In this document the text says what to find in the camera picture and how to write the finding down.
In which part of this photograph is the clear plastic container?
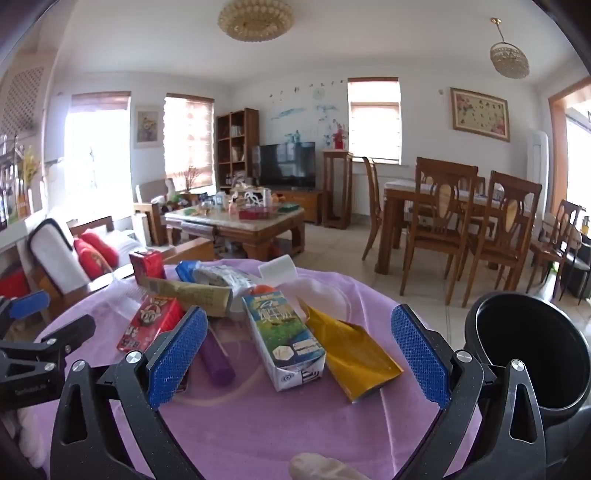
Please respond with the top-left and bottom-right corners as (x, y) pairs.
(101, 278), (147, 322)

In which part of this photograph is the red snack box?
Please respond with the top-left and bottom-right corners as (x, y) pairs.
(117, 295), (184, 353)

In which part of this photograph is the purple probiotics sachet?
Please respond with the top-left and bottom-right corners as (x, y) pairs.
(199, 328), (235, 387)

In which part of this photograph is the gold foil snack bag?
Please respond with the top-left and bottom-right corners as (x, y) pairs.
(297, 299), (404, 403)

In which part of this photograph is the white paper roll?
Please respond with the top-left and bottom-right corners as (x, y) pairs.
(259, 254), (297, 287)

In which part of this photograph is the black round trash bin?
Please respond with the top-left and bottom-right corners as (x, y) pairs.
(465, 292), (590, 479)

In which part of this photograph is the right white gloved hand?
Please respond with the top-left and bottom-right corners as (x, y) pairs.
(287, 453), (370, 480)

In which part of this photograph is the red cushion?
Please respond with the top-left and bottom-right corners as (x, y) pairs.
(73, 230), (119, 280)

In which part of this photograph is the small red carton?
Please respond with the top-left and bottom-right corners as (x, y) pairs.
(129, 250), (166, 285)

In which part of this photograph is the purple tablecloth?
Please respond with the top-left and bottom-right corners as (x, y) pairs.
(27, 258), (484, 480)

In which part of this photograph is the tan paper package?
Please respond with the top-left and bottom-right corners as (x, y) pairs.
(138, 277), (231, 318)

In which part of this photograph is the blue white snack bag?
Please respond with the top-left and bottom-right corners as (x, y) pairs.
(175, 260), (256, 298)

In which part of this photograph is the orange fruit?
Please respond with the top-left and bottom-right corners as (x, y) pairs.
(252, 284), (276, 295)

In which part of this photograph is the wooden side chair far right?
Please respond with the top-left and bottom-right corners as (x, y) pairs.
(526, 200), (583, 299)

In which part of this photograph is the wooden coffee table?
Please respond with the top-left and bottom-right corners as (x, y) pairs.
(164, 207), (305, 261)

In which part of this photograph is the small framed flower picture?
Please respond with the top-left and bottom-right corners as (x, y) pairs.
(133, 107), (160, 148)

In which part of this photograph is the wooden dining chair front right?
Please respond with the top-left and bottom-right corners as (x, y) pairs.
(462, 171), (542, 307)

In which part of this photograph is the wooden dining chair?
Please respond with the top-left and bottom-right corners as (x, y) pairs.
(462, 171), (542, 307)
(400, 157), (478, 305)

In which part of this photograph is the wooden bookshelf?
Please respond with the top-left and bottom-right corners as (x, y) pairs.
(214, 108), (259, 191)

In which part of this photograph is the wooden dining chair front left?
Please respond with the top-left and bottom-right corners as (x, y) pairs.
(400, 157), (478, 305)

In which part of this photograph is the wooden dining table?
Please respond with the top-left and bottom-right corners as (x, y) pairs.
(375, 179), (501, 275)

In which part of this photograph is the black flat television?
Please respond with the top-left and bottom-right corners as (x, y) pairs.
(252, 142), (317, 189)

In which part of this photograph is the wooden tv cabinet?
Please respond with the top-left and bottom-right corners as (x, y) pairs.
(273, 189), (322, 225)

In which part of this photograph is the white standing air conditioner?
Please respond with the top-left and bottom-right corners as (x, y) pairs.
(527, 130), (549, 216)

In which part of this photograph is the wooden chair by window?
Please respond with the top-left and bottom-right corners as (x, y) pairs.
(362, 156), (383, 261)

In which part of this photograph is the tall wooden plant stand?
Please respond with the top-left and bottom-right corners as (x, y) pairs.
(322, 149), (353, 230)

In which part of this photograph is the framed floral painting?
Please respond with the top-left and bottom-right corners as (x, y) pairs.
(450, 88), (511, 143)

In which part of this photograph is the red flower vase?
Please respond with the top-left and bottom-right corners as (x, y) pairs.
(332, 122), (346, 150)

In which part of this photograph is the round beaded ceiling lamp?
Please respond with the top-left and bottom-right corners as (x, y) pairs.
(217, 0), (294, 43)

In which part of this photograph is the hanging crystal pendant lamp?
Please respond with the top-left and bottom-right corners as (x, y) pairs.
(490, 17), (530, 80)

